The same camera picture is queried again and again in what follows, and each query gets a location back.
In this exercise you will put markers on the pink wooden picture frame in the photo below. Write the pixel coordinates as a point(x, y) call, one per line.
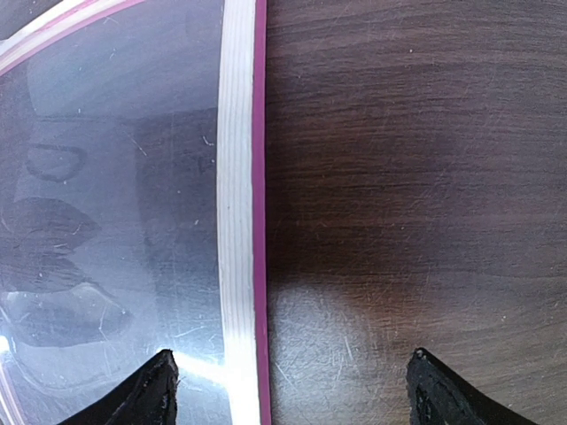
point(240, 179)

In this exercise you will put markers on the clear acrylic sheet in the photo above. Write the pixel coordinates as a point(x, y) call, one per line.
point(108, 212)

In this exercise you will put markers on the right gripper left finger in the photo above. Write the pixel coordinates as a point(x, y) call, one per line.
point(148, 396)

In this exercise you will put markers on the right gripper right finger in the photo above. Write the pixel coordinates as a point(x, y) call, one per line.
point(438, 395)

